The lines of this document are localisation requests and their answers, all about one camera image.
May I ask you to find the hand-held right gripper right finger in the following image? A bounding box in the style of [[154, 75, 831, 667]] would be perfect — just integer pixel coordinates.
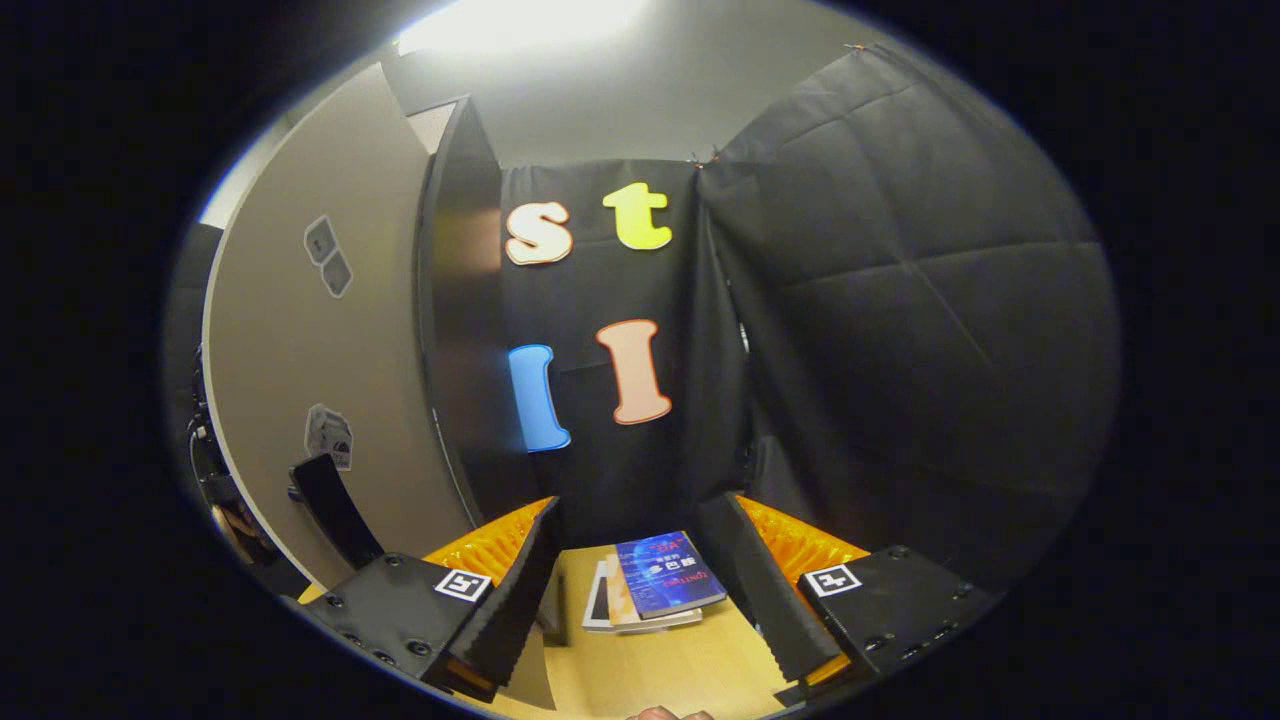
[[697, 493, 1001, 701]]

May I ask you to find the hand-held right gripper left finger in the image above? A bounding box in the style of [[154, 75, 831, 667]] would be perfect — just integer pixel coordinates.
[[300, 497, 563, 701]]

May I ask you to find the grey double-door shoe cabinet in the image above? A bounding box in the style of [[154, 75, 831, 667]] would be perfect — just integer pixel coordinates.
[[405, 95, 566, 641]]

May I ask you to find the blue book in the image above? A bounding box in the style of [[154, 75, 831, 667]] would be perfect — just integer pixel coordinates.
[[615, 530, 728, 621]]

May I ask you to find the black door handle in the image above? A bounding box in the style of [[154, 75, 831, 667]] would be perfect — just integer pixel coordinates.
[[288, 453, 386, 571]]

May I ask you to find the white book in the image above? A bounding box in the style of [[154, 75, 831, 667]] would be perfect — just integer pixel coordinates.
[[583, 560, 703, 634]]

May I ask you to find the grey shoe cabinet door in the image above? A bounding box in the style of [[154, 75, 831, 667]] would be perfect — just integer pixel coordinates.
[[203, 62, 479, 591]]

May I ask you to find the white ceiling light panel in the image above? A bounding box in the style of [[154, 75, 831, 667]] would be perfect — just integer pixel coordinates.
[[398, 0, 651, 56]]

